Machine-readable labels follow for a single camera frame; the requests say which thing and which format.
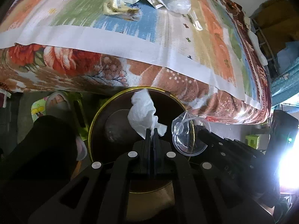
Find clear plastic cup lid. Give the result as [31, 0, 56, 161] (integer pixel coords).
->
[171, 111, 211, 157]

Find white tissue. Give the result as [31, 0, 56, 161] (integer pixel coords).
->
[127, 89, 167, 139]

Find yellow clear plastic wrapper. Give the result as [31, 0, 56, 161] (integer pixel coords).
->
[103, 0, 143, 21]

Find small silver sachet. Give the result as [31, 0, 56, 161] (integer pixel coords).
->
[189, 11, 203, 31]

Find clear plastic bag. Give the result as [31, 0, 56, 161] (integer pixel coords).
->
[162, 0, 191, 14]

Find dark round trash bin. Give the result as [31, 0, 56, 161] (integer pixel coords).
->
[88, 86, 196, 194]

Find blue patterned curtain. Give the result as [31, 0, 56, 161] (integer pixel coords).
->
[271, 41, 298, 107]

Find striped colourful woven mat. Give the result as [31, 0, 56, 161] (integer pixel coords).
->
[1, 0, 261, 109]

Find white foam pieces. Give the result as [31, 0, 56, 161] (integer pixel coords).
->
[248, 31, 268, 66]

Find floral brown blanket bed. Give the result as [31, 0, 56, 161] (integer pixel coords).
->
[1, 0, 271, 124]

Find brown hanging garment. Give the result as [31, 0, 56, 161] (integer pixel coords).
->
[251, 0, 299, 58]

